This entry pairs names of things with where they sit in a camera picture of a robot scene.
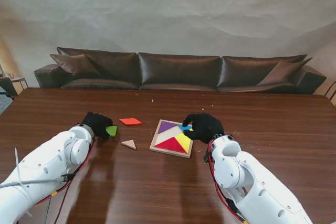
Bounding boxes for white cable tie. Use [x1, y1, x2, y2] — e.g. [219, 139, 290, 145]
[14, 147, 34, 218]

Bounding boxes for small side table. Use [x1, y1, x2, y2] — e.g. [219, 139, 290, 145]
[4, 73, 29, 96]

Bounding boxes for orange tangram parallelogram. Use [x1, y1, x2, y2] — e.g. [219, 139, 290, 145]
[119, 118, 143, 127]

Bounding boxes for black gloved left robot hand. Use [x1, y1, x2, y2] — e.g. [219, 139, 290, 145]
[81, 111, 114, 139]

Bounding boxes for red black left arm cables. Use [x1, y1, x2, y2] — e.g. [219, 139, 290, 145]
[33, 140, 97, 224]

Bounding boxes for red black arm cables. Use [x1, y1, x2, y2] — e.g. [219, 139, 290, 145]
[203, 142, 250, 224]
[33, 140, 97, 224]

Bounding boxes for green tangram square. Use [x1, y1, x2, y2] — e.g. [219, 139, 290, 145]
[105, 125, 118, 138]

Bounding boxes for brown leather sofa pillow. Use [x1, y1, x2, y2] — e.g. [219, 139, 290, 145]
[49, 54, 103, 79]
[256, 57, 313, 87]

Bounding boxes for large red tangram triangle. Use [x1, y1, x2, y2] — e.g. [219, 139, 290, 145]
[155, 137, 188, 155]

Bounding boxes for dark brown leather sofa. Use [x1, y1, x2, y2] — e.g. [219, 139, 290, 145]
[33, 47, 327, 95]

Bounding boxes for natural wood tangram triangle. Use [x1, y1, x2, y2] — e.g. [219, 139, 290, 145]
[121, 140, 138, 151]

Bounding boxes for large yellow tangram triangle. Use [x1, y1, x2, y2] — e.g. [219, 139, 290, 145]
[175, 132, 192, 154]

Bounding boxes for purple tangram triangle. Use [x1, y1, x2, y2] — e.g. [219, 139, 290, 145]
[157, 120, 178, 134]

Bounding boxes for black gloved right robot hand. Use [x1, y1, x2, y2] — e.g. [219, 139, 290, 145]
[182, 113, 226, 145]

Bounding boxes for square wooden tangram tray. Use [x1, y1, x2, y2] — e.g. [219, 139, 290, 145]
[149, 119, 194, 159]

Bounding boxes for red black right arm cables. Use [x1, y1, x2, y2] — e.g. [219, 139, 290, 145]
[203, 142, 250, 224]

